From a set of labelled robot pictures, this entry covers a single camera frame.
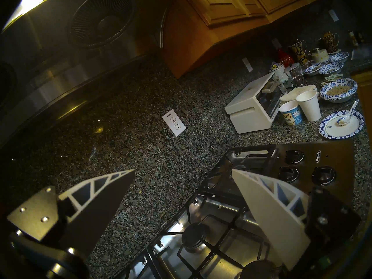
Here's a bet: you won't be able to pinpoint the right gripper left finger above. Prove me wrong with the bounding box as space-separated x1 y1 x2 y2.
7 169 136 260

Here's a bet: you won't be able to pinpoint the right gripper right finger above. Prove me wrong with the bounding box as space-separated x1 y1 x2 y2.
232 169 361 271

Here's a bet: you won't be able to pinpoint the white plastic spoon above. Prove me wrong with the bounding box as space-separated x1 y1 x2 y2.
337 100 359 126

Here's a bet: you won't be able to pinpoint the blue patterned paper bowl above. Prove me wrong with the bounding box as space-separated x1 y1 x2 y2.
320 78 358 103
328 52 350 62
304 62 323 76
318 61 344 76

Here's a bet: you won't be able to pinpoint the white lidded sugar bowl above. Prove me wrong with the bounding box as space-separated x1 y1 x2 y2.
311 47 329 64

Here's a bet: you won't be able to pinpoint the stainless gas cooktop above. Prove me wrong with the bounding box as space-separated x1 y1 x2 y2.
110 140 356 279

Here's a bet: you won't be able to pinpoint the blue white yogurt cup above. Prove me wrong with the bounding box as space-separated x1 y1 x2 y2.
279 101 303 126

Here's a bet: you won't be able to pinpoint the blue patterned paper plate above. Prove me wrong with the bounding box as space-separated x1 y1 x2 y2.
318 109 365 140

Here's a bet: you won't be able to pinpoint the clear glass jar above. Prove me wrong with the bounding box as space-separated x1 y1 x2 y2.
286 63 306 87

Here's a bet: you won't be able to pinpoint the white patterned ceramic jar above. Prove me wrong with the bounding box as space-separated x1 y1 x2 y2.
269 62 287 80

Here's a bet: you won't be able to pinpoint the loose paper bills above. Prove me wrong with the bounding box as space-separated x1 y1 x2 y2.
321 74 344 86

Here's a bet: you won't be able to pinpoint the stainless range hood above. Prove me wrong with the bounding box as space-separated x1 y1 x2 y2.
0 0 175 142

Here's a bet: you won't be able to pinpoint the red glass vessel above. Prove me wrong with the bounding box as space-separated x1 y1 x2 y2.
278 49 295 67

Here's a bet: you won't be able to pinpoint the black gold patterned pitcher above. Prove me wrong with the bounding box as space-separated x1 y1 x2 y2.
289 40 308 64

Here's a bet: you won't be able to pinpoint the dark gold teapot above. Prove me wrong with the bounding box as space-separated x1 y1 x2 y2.
318 31 340 54

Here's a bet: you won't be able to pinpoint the wooden upper cabinet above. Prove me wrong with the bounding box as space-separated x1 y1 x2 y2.
161 0 333 78

